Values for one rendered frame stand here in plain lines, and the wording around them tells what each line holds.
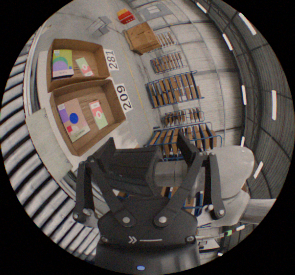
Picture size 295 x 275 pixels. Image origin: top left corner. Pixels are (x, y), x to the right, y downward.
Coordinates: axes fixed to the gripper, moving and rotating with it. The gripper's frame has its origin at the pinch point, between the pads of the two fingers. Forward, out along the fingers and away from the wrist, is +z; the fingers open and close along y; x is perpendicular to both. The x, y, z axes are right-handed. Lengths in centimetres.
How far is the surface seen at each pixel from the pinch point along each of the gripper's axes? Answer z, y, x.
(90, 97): 34.1, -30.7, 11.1
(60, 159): 4.5, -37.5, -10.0
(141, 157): 14.1, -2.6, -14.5
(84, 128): 21.5, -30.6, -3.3
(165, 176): 5.9, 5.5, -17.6
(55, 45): 14, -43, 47
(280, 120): 55, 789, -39
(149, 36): 308, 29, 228
